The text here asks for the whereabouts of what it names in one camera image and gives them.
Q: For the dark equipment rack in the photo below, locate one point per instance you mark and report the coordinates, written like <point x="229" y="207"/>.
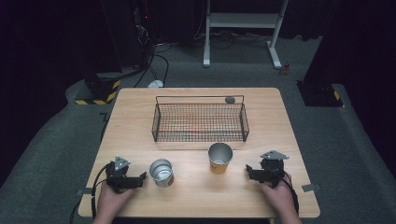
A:
<point x="140" y="31"/>

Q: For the gold-banded metal cup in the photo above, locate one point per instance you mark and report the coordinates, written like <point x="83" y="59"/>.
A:
<point x="219" y="157"/>

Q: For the black yellow striped block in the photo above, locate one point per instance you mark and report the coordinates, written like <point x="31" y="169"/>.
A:
<point x="320" y="95"/>
<point x="99" y="88"/>

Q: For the white metal stand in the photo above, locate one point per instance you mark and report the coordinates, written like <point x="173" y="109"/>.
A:
<point x="243" y="21"/>

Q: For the person's left hand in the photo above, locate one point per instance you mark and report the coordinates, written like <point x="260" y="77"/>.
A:
<point x="112" y="199"/>

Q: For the person's right hand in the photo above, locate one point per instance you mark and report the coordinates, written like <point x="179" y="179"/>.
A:
<point x="278" y="196"/>

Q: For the grey tape strip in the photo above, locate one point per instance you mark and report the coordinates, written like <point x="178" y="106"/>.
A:
<point x="85" y="191"/>
<point x="310" y="187"/>

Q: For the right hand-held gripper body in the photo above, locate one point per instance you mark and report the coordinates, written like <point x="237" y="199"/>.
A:
<point x="271" y="169"/>

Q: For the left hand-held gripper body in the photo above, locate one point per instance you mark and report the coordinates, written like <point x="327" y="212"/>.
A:
<point x="117" y="177"/>

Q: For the short silver metal cup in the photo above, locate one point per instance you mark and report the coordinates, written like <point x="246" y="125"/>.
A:
<point x="162" y="172"/>

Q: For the small red object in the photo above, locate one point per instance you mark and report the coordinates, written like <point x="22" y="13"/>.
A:
<point x="285" y="69"/>

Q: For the white power adapter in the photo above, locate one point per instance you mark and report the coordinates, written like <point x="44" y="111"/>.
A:
<point x="155" y="83"/>

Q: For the round grey basket tag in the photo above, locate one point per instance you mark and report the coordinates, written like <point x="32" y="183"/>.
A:
<point x="230" y="100"/>

